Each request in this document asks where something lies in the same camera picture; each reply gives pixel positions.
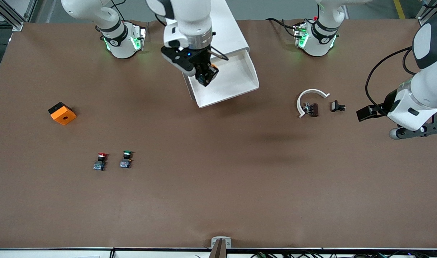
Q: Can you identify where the green push button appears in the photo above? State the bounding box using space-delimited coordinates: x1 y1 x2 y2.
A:
119 150 134 169

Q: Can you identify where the white curved ring piece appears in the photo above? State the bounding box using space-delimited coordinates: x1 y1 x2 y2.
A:
296 89 330 118

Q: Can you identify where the orange box with hole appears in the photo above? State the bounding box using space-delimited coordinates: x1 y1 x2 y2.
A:
48 102 77 126

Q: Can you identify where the black base power cable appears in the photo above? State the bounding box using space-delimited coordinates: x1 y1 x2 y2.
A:
266 17 299 38

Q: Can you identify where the aluminium frame post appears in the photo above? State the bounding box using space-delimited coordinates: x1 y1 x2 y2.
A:
417 0 437 25
0 0 38 32

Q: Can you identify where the white table edge rail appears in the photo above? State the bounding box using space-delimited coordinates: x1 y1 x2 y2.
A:
0 247 437 258

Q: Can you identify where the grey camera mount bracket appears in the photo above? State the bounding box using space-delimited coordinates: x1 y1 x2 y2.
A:
209 236 232 258

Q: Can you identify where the small brown black connector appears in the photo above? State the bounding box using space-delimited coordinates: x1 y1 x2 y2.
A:
302 102 319 118

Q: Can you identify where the brown table cover mat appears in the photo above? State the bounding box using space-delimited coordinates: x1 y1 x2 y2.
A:
0 18 437 249

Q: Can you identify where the arm base connector panel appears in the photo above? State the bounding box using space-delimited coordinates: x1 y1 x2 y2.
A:
130 24 147 51

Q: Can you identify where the red push button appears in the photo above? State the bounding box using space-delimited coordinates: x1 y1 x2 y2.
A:
93 152 109 171

